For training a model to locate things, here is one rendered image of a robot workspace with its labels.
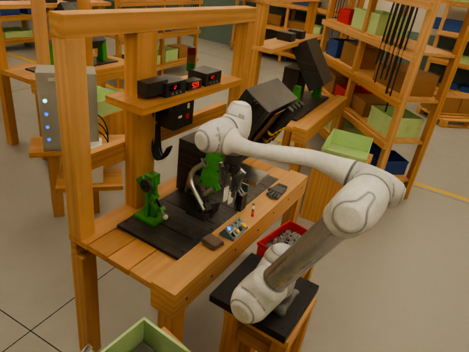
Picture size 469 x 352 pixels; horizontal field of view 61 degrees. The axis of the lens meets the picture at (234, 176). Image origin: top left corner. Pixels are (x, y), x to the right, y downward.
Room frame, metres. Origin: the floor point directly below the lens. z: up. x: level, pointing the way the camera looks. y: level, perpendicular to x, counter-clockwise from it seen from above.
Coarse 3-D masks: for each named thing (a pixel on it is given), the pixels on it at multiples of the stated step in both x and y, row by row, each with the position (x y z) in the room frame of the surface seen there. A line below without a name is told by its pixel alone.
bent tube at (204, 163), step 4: (204, 160) 1.98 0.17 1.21; (200, 164) 1.96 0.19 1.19; (204, 164) 1.95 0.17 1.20; (208, 164) 1.97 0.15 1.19; (192, 168) 1.98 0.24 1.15; (196, 168) 1.96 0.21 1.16; (192, 172) 1.97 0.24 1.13; (188, 176) 1.97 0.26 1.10; (192, 176) 1.97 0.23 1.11; (188, 180) 1.96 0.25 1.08; (192, 180) 1.96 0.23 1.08; (192, 184) 1.95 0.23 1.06; (192, 188) 1.93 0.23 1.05; (196, 192) 1.92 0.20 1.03; (196, 196) 1.90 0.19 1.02; (200, 200) 1.89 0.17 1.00; (200, 204) 1.88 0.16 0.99; (200, 208) 1.87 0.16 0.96; (204, 208) 1.86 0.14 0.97
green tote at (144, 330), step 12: (144, 324) 1.06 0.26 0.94; (120, 336) 0.98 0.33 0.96; (132, 336) 1.01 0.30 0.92; (144, 336) 1.06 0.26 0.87; (156, 336) 1.03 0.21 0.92; (168, 336) 1.00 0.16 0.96; (108, 348) 0.92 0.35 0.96; (120, 348) 0.97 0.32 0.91; (132, 348) 1.01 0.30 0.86; (156, 348) 1.03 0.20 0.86; (168, 348) 0.99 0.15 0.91; (180, 348) 0.97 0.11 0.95
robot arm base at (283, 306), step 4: (292, 292) 1.37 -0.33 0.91; (296, 292) 1.38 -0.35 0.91; (292, 296) 1.35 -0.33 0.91; (296, 296) 1.37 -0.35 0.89; (284, 300) 1.29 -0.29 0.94; (288, 300) 1.31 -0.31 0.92; (292, 300) 1.34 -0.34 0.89; (280, 304) 1.28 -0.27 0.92; (284, 304) 1.29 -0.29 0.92; (288, 304) 1.30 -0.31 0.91; (276, 308) 1.26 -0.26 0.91; (280, 308) 1.27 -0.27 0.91; (284, 308) 1.27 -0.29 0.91; (276, 312) 1.25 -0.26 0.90; (280, 312) 1.25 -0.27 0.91; (284, 312) 1.25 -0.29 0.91
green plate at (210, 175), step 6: (210, 156) 1.99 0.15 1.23; (216, 156) 1.97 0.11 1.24; (222, 156) 1.96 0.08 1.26; (210, 162) 1.98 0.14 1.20; (216, 162) 1.96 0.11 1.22; (204, 168) 1.98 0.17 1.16; (210, 168) 1.97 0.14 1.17; (216, 168) 1.95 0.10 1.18; (204, 174) 1.97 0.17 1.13; (210, 174) 1.95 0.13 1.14; (216, 174) 1.94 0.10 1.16; (204, 180) 1.96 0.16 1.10; (210, 180) 1.94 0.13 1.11; (216, 180) 1.93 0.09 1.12
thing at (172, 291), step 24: (264, 192) 2.26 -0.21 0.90; (288, 192) 2.30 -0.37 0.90; (240, 216) 1.95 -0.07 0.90; (264, 216) 1.99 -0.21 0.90; (240, 240) 1.75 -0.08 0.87; (192, 264) 1.48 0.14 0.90; (216, 264) 1.55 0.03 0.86; (168, 288) 1.30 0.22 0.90; (192, 288) 1.38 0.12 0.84; (168, 312) 1.28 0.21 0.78
